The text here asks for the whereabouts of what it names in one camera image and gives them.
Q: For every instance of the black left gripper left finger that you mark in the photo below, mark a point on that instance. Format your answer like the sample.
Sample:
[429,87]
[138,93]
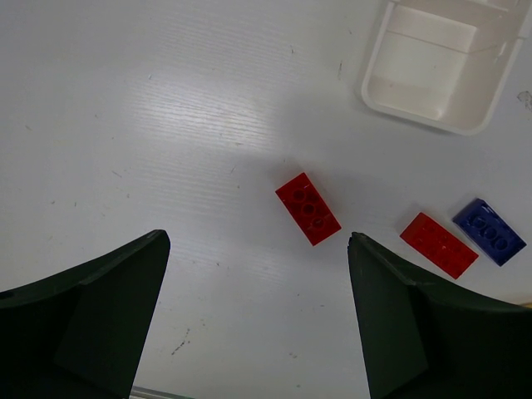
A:
[80,333]

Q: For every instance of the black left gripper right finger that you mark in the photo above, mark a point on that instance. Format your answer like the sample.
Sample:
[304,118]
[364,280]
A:
[426,337]

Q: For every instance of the red lego brick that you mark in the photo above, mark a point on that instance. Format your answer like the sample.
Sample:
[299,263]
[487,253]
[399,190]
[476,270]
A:
[308,209]
[438,245]

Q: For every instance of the dark blue lego brick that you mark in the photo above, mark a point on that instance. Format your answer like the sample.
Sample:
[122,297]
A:
[482,225]

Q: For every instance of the white left divided container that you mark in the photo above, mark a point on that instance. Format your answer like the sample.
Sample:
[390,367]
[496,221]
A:
[443,64]

